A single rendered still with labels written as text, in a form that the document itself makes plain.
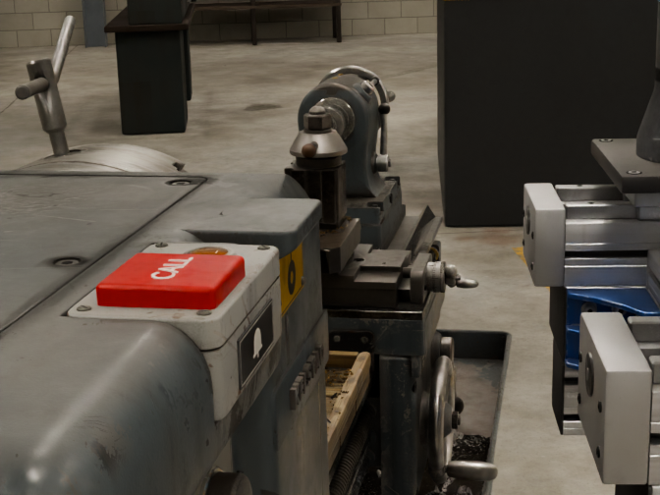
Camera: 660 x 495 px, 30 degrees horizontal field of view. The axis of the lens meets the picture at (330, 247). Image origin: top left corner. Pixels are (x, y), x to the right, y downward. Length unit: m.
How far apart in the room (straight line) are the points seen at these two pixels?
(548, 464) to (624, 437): 2.48
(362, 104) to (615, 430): 1.36
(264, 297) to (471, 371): 1.86
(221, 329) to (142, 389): 0.07
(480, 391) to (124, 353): 1.89
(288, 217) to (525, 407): 3.02
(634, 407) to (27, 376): 0.51
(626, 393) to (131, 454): 0.49
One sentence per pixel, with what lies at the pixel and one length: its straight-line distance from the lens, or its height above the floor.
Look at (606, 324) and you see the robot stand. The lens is 1.00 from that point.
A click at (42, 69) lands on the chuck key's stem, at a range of 1.12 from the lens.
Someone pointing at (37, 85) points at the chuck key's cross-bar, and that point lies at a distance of 1.07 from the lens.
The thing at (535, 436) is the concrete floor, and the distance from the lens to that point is 3.56.
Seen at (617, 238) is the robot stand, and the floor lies 1.08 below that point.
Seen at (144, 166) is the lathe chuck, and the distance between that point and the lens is 1.09.
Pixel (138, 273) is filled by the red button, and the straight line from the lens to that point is 0.62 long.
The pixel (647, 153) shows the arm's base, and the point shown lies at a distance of 1.42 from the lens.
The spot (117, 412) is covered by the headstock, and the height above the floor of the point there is 1.25.
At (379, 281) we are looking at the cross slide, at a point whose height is 0.96.
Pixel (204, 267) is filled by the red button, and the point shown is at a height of 1.27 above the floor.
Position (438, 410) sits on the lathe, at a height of 0.78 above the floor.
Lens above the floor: 1.44
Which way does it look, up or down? 15 degrees down
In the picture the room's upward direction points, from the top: 2 degrees counter-clockwise
